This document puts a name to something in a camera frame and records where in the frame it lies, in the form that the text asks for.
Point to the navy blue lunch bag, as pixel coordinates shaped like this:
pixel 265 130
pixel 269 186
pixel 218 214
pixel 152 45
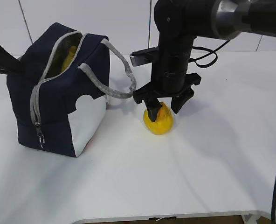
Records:
pixel 56 111

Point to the yellow pear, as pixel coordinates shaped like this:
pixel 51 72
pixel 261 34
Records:
pixel 163 122

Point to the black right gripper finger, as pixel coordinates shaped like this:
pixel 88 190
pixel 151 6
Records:
pixel 178 102
pixel 153 106

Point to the yellow banana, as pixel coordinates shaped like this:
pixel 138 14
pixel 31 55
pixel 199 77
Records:
pixel 67 61

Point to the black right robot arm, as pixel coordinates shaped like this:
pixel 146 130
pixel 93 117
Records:
pixel 179 23

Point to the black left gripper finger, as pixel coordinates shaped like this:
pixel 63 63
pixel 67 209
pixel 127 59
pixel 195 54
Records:
pixel 9 64

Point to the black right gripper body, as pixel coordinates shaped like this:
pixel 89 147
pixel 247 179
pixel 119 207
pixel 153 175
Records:
pixel 166 87

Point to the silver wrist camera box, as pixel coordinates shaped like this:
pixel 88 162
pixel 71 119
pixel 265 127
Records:
pixel 144 56

